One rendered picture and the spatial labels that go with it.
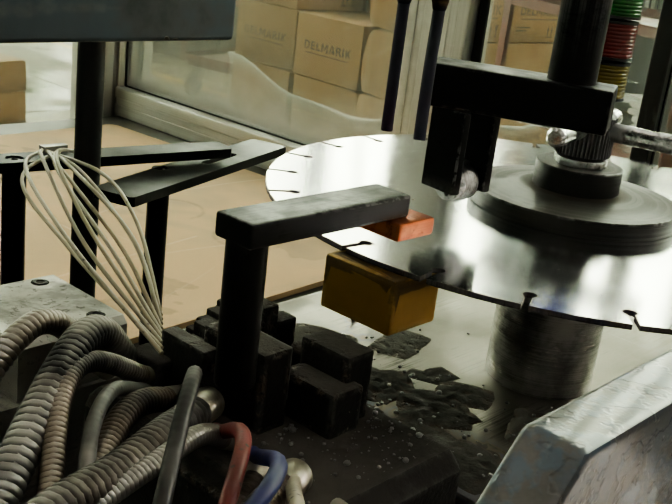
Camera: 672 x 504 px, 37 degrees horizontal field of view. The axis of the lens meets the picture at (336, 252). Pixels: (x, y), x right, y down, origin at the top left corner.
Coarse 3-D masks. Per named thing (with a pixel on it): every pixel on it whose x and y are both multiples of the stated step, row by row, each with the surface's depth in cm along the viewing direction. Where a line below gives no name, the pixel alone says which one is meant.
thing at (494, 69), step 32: (576, 0) 44; (608, 0) 44; (576, 32) 44; (448, 64) 46; (480, 64) 47; (576, 64) 44; (448, 96) 46; (480, 96) 46; (512, 96) 45; (544, 96) 45; (576, 96) 44; (608, 96) 44; (448, 128) 47; (480, 128) 48; (576, 128) 45; (608, 128) 46; (448, 160) 47; (480, 160) 48; (448, 192) 47
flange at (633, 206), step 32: (544, 160) 54; (480, 192) 53; (512, 192) 52; (544, 192) 53; (576, 192) 52; (608, 192) 52; (640, 192) 56; (544, 224) 50; (576, 224) 49; (608, 224) 49; (640, 224) 50
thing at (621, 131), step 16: (624, 128) 52; (640, 128) 52; (560, 144) 49; (576, 144) 52; (592, 144) 52; (608, 144) 52; (624, 144) 52; (640, 144) 52; (656, 144) 51; (560, 160) 53; (576, 160) 53; (592, 160) 52
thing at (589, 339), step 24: (504, 312) 56; (528, 312) 54; (504, 336) 56; (528, 336) 54; (552, 336) 54; (576, 336) 54; (600, 336) 56; (504, 360) 56; (528, 360) 55; (552, 360) 54; (576, 360) 55; (504, 384) 56; (528, 384) 55; (552, 384) 55; (576, 384) 55
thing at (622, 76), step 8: (600, 64) 79; (608, 64) 79; (616, 64) 79; (624, 64) 80; (600, 72) 80; (608, 72) 79; (616, 72) 80; (624, 72) 80; (600, 80) 80; (608, 80) 80; (616, 80) 80; (624, 80) 80; (624, 88) 81; (616, 96) 80
